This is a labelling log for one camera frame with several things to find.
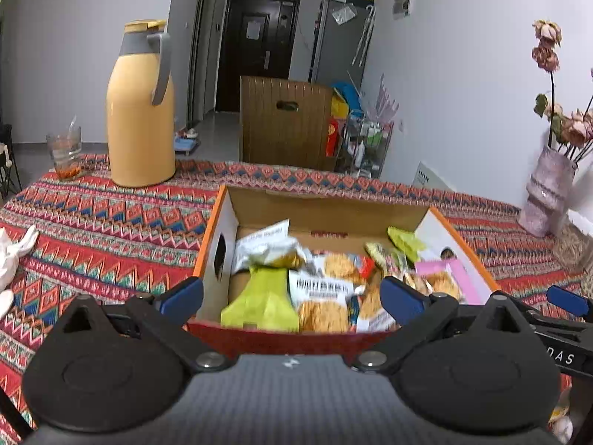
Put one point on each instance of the colourful patterned tablecloth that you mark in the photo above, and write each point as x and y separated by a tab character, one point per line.
86	359

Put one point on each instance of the grey refrigerator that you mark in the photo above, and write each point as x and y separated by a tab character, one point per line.
338	54

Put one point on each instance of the white cloth gloves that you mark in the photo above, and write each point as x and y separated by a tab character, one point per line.
11	252

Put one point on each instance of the brown wicker chair back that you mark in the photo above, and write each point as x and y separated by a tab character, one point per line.
285	122

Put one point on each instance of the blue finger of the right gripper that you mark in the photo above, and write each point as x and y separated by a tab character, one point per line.
569	301

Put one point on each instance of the green white nut bar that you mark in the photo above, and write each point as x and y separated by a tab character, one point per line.
407	242

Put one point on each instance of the white cracker packet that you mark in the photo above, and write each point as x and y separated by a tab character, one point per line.
354	268

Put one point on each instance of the glass cup with drink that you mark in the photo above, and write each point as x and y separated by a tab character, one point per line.
65	150

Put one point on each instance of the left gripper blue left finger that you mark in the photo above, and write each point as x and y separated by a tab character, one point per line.
181	303

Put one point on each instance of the red cardboard snack box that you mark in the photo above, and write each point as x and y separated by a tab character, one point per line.
320	223

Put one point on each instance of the dried pink roses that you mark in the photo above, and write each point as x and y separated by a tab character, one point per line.
569	128

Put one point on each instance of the pink ceramic vase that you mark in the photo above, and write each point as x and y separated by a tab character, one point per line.
548	188

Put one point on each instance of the wire storage cart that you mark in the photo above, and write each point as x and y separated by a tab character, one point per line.
363	147

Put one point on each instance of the orange cracker packet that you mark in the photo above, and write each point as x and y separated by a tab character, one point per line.
320	302

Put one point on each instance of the black entrance door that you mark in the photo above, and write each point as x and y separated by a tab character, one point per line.
257	40

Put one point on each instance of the long green snack bar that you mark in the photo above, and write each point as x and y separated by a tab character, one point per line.
263	304

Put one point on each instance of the yellow thermos jug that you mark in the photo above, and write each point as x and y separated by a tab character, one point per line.
140	107

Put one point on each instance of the yellow striped snack pack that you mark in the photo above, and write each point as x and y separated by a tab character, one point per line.
391	261

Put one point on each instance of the woven tissue box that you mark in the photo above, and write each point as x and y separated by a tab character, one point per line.
572	248

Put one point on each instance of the white back-label packet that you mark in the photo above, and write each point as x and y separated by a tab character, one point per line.
270	247

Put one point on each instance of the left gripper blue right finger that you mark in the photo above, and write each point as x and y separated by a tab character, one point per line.
400	300

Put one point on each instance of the pink snack packet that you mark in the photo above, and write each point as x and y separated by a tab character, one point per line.
450	277

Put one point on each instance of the red gift bag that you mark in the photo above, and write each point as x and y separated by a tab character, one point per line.
333	138

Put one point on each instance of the wall electrical panel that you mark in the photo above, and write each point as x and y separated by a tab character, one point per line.
402	8

